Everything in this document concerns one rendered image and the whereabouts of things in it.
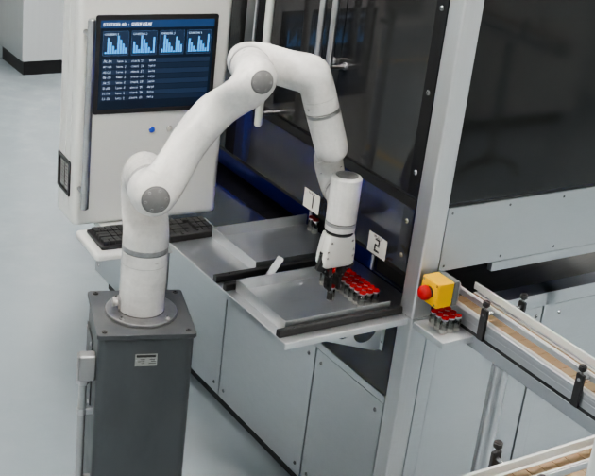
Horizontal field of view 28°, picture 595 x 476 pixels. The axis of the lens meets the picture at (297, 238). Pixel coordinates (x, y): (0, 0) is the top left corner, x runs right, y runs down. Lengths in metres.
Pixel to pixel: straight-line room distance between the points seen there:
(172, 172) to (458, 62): 0.76
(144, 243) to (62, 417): 1.41
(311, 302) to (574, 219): 0.82
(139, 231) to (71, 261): 2.44
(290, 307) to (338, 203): 0.32
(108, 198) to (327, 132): 1.02
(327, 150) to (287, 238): 0.65
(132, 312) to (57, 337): 1.72
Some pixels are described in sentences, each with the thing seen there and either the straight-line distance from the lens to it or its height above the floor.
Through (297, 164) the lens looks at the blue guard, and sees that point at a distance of 3.63.
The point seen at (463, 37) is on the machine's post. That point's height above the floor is 1.67.
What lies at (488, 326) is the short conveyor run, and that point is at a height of 0.93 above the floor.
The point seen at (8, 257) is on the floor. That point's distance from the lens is 5.48.
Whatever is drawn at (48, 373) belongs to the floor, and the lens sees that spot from 4.58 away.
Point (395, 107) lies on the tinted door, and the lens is 3.22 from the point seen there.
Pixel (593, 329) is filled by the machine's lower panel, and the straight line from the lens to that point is 3.82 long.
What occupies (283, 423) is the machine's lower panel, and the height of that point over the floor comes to 0.23.
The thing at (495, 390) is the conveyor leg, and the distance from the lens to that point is 3.28.
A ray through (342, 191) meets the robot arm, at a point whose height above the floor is 1.22.
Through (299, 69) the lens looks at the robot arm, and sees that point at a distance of 2.97.
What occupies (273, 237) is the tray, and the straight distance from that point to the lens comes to 3.64.
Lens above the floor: 2.33
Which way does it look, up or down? 23 degrees down
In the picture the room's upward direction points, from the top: 7 degrees clockwise
